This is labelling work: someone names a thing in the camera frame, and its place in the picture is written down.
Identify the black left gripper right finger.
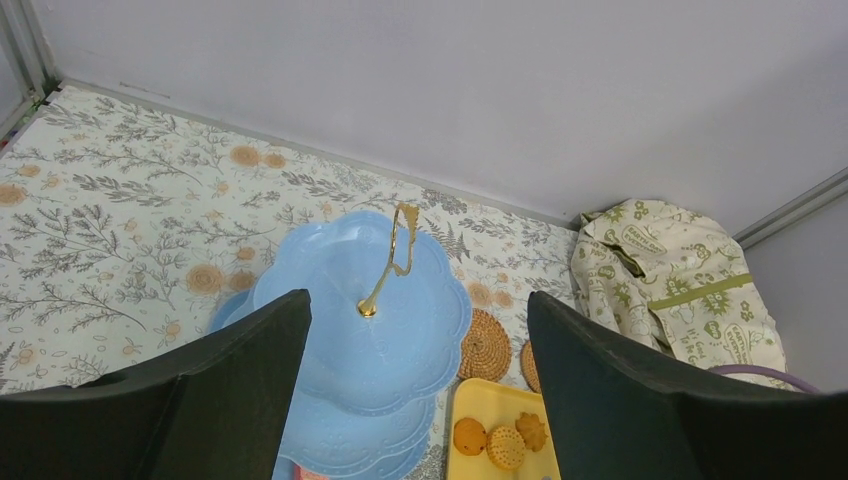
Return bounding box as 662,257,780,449
527,291,847,479

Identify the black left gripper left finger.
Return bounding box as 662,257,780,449
1,289,312,479

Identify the orange flower cookie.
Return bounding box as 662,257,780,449
515,412,548,452

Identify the woven rattan coaster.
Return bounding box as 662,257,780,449
520,340,541,393
458,308,512,382

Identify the orange waffle cookie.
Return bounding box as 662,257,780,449
486,425,526,471

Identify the yellow serving tray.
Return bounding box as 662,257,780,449
446,379,561,480

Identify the blue three-tier cake stand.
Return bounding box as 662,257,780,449
209,203,472,479

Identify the pink cake slice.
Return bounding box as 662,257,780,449
293,465,329,480

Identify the orange round cookie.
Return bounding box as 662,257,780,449
453,417,488,456

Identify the printed cloth bag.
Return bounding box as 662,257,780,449
570,199,787,372

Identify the floral tablecloth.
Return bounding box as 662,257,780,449
0,86,584,480

